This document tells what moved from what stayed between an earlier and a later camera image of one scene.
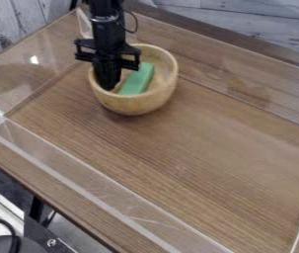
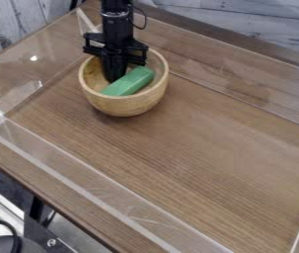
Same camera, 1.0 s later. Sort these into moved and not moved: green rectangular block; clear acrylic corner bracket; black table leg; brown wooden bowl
Moved: brown wooden bowl; green rectangular block
Not moved: black table leg; clear acrylic corner bracket
